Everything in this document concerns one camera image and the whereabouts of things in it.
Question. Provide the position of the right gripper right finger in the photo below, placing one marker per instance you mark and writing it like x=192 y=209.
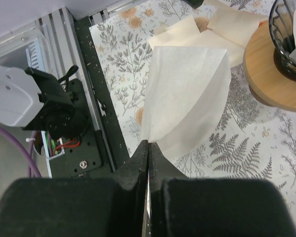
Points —
x=213 y=207

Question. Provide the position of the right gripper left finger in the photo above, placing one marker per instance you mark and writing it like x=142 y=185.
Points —
x=111 y=206

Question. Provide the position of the orange coffee filter pack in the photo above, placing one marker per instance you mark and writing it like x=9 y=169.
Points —
x=228 y=28

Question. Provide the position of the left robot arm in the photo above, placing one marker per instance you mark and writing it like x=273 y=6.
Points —
x=35 y=100

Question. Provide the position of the floral tablecloth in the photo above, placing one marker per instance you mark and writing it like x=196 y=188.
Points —
x=251 y=139

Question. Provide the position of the aluminium front rail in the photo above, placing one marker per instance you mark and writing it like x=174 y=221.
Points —
x=64 y=37

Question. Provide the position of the white slotted cable duct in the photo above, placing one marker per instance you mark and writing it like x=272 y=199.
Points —
x=35 y=57

